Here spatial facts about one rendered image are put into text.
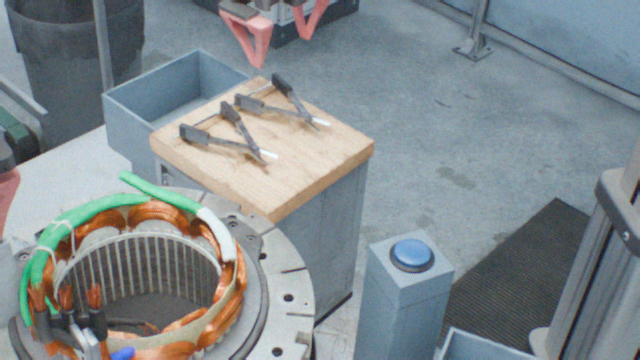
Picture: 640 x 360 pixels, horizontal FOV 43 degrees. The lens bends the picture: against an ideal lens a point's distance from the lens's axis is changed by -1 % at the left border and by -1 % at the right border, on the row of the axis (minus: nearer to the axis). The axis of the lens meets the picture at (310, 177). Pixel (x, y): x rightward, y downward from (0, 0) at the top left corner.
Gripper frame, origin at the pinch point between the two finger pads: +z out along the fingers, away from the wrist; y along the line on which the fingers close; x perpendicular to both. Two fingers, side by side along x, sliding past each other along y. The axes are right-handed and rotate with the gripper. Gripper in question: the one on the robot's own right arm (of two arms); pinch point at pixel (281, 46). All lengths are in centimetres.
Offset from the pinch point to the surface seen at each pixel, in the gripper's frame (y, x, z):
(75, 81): -37, -119, 76
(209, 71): -2.7, -17.1, 12.1
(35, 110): 4, -60, 35
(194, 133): 12.7, -2.1, 6.6
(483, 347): 12.8, 38.1, 12.0
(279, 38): -135, -135, 114
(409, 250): 6.3, 24.6, 12.9
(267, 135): 4.5, 1.5, 9.9
